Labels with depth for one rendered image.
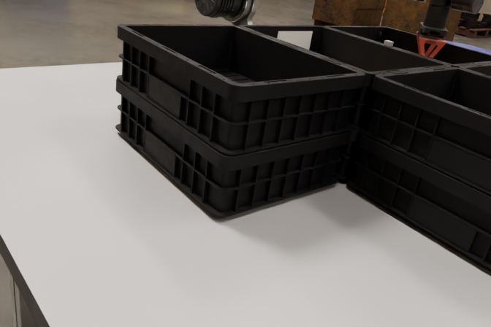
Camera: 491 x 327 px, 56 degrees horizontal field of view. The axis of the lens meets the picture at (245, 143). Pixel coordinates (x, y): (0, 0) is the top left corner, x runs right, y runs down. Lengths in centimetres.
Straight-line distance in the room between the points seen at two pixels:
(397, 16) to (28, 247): 650
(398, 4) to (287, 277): 639
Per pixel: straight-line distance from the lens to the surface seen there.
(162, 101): 83
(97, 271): 65
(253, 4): 206
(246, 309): 61
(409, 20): 687
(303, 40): 127
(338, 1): 759
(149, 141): 89
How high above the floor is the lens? 111
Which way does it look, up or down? 24 degrees down
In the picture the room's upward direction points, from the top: 9 degrees clockwise
